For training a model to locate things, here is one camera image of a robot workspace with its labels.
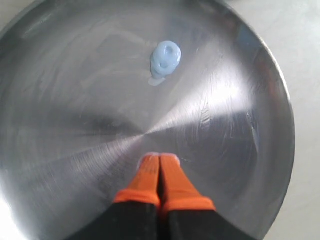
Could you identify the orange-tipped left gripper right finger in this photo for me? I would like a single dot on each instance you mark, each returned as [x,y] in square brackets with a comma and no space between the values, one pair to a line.
[188,214]

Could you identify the round stainless steel plate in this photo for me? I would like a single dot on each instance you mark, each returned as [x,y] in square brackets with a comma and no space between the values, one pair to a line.
[77,112]

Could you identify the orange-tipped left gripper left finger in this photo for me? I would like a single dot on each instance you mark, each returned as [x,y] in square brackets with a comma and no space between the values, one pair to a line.
[133,213]

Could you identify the blue soap blob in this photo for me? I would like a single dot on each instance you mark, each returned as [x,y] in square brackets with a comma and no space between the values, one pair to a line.
[164,60]

